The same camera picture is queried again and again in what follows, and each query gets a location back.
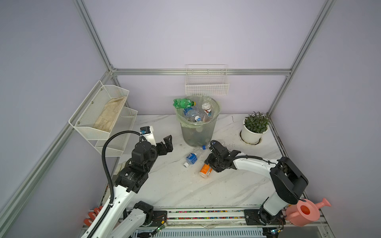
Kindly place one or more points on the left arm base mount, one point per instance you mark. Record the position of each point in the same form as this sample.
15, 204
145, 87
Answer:
154, 218

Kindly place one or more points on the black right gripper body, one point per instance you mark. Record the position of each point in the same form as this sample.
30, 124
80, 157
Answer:
214, 162

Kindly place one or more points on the pink watering can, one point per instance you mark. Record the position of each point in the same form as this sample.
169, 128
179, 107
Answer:
305, 212

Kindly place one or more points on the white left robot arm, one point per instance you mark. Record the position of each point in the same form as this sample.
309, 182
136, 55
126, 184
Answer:
128, 183

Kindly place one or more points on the beige cloth in shelf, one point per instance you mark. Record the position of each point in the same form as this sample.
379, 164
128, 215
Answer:
109, 114

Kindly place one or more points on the orange label bottle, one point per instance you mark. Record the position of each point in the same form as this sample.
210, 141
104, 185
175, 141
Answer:
205, 171

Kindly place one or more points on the white wire wall basket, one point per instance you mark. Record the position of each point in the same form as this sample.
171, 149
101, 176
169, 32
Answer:
206, 80

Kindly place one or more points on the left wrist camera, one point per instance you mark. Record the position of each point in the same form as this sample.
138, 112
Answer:
147, 133

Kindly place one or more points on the potted green succulent plant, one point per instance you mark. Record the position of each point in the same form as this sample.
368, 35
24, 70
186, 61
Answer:
255, 126

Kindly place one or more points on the orange white work glove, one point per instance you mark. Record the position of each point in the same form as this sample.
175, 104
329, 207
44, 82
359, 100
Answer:
92, 216

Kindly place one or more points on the small blue label bottle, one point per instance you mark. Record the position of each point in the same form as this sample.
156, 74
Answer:
193, 157

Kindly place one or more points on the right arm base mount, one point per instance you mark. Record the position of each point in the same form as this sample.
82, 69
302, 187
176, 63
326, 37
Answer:
261, 217

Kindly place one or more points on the white two-tier mesh shelf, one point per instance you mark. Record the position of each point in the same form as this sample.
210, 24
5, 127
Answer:
88, 112

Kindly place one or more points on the clear bottle blue label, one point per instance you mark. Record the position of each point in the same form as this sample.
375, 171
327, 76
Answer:
193, 115

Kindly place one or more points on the red white label bottle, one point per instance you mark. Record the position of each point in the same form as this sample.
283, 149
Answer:
207, 108

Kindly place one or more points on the green lined trash bin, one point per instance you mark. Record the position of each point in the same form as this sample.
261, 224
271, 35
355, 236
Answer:
200, 133

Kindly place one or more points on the green soda bottle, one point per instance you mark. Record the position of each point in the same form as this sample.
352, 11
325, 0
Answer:
183, 103

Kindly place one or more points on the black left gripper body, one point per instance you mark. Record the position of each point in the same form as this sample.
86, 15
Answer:
160, 149

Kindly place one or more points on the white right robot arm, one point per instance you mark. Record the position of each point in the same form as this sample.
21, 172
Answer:
288, 181

